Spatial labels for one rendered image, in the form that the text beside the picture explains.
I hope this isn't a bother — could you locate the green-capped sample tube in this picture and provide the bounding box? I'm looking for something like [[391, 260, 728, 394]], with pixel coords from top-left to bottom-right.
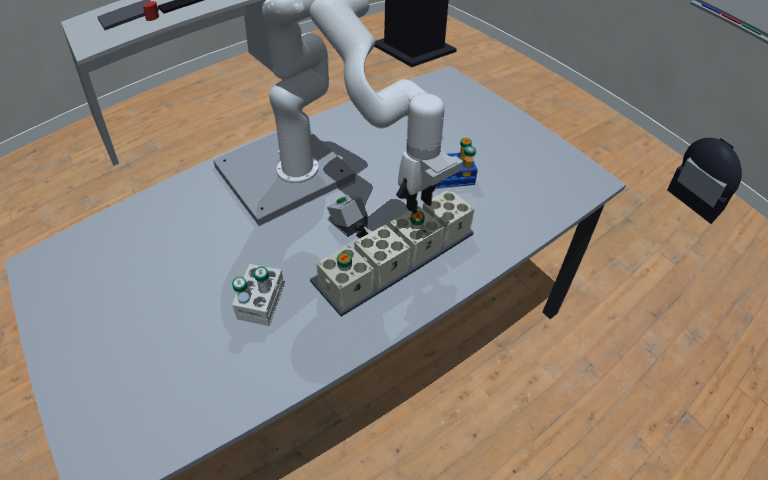
[[337, 252, 352, 271]]

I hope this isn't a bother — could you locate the white tube rack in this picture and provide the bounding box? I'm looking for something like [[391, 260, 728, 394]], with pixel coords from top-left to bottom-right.
[[232, 265, 284, 326]]

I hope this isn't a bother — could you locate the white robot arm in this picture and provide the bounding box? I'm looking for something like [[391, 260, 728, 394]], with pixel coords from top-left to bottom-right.
[[262, 0, 463, 186]]

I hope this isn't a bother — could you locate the blue tube rack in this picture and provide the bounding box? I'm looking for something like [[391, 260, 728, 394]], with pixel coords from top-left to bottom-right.
[[435, 153, 478, 189]]

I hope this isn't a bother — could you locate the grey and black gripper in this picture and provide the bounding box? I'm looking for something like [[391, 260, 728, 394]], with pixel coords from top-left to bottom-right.
[[396, 150, 437, 214]]

